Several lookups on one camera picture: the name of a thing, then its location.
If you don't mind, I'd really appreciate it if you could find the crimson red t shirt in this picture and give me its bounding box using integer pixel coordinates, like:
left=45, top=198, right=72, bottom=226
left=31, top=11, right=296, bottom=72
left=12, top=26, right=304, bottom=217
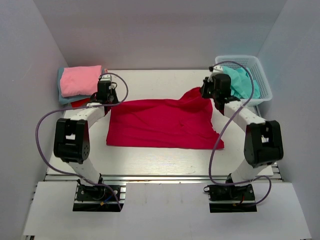
left=106, top=87, right=225, bottom=150

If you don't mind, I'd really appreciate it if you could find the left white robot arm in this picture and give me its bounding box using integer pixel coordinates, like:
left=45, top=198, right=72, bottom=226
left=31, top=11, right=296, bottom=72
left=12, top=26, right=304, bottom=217
left=53, top=80, right=119, bottom=200

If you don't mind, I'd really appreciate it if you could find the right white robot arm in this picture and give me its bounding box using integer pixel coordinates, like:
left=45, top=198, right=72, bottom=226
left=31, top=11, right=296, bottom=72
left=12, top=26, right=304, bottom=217
left=200, top=73, right=284, bottom=200

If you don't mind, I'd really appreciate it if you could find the teal crumpled t shirt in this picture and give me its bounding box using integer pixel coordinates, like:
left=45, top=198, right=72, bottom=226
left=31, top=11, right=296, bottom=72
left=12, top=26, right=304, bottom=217
left=222, top=66, right=252, bottom=99

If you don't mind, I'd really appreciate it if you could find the red folded t shirt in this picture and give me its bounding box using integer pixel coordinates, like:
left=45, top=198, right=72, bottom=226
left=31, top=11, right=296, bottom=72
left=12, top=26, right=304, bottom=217
left=70, top=98, right=90, bottom=108

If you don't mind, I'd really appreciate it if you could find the pink folded t shirt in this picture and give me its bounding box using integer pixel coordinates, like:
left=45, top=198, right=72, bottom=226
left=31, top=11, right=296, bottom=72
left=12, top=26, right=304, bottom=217
left=60, top=65, right=103, bottom=98

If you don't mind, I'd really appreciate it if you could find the grey-blue folded t shirt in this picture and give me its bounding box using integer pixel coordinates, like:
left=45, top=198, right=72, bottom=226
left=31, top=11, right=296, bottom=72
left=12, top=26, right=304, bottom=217
left=57, top=66, right=101, bottom=106

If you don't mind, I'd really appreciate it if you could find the white plastic basket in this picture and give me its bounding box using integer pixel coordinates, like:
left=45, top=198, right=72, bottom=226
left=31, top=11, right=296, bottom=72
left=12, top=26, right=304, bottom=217
left=215, top=55, right=273, bottom=107

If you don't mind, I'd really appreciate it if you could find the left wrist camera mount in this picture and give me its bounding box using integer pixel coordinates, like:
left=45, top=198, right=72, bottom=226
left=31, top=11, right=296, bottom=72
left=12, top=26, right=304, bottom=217
left=99, top=73, right=118, bottom=89

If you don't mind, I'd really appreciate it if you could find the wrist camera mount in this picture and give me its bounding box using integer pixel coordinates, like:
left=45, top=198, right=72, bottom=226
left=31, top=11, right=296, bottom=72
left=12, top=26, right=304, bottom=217
left=99, top=73, right=118, bottom=89
left=208, top=64, right=224, bottom=82

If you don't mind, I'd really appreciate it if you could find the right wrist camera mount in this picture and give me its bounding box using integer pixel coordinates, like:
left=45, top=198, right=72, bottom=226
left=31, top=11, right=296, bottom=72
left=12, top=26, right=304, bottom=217
left=208, top=64, right=224, bottom=82

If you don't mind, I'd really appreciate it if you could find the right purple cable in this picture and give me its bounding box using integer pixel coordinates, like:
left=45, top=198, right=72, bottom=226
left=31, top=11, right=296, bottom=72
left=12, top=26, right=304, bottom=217
left=208, top=60, right=273, bottom=207

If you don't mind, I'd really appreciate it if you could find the aluminium table edge rail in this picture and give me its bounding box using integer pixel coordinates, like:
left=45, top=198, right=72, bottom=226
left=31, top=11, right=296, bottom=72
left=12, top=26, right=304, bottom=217
left=43, top=173, right=283, bottom=185

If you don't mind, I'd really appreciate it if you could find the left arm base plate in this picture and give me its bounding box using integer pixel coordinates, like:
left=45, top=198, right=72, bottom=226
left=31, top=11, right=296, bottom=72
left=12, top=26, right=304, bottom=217
left=72, top=179, right=125, bottom=213

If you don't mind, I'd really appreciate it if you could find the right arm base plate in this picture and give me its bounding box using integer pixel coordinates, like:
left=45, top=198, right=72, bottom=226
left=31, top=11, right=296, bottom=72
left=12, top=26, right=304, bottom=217
left=203, top=184, right=257, bottom=213

